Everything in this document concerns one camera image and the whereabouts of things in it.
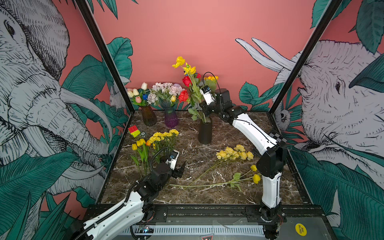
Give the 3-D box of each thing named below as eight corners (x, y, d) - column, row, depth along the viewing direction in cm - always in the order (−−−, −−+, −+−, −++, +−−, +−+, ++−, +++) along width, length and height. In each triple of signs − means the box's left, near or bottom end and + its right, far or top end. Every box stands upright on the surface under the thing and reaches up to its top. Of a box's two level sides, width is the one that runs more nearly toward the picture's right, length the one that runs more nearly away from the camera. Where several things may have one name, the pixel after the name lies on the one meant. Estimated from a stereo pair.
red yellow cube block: (134, 137, 106) (132, 133, 102) (130, 132, 109) (127, 128, 104) (141, 133, 108) (139, 129, 104) (137, 128, 111) (134, 124, 107)
